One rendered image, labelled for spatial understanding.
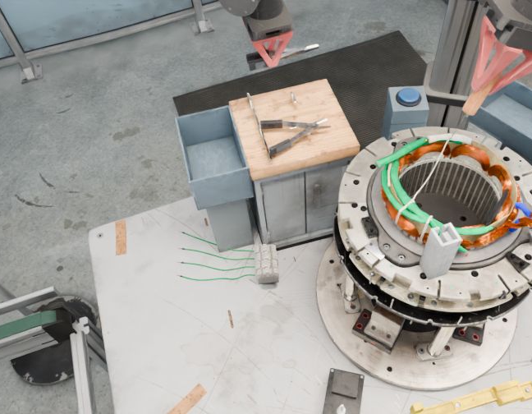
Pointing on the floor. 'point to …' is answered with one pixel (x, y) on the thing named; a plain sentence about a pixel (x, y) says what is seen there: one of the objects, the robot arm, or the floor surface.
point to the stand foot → (54, 358)
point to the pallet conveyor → (95, 347)
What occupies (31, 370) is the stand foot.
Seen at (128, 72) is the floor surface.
